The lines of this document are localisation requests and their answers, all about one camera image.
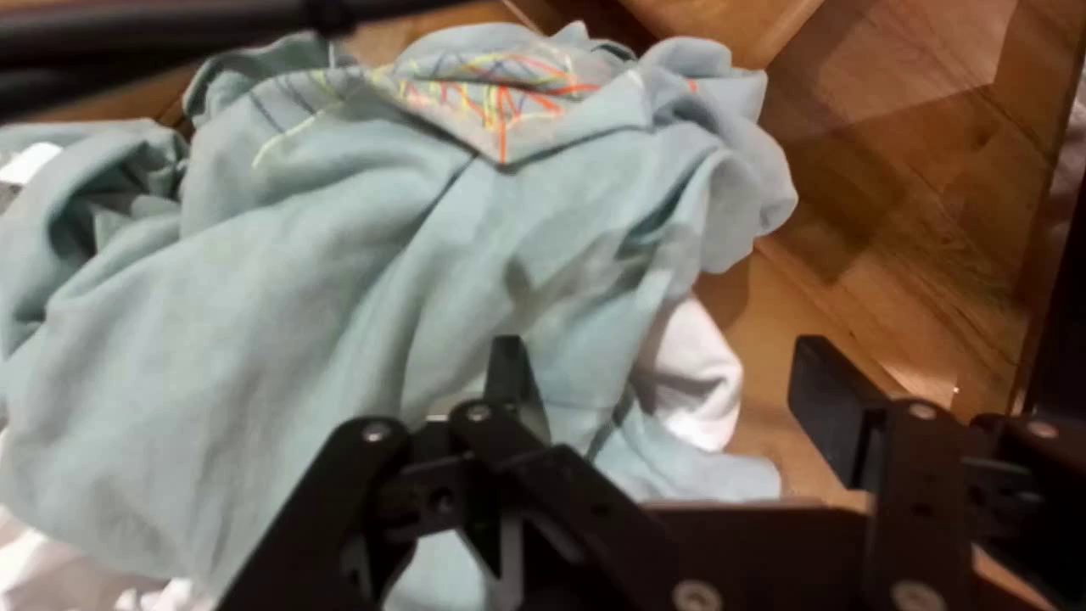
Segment teal and white clothing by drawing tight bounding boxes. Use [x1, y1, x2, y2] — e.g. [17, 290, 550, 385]
[0, 24, 794, 592]

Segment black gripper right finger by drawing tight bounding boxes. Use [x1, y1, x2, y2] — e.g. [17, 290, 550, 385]
[786, 336, 1086, 611]

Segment brown leather sofa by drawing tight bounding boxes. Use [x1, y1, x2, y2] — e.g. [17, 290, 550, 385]
[20, 0, 1086, 611]

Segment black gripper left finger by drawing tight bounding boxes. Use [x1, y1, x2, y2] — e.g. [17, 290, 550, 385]
[217, 336, 677, 611]

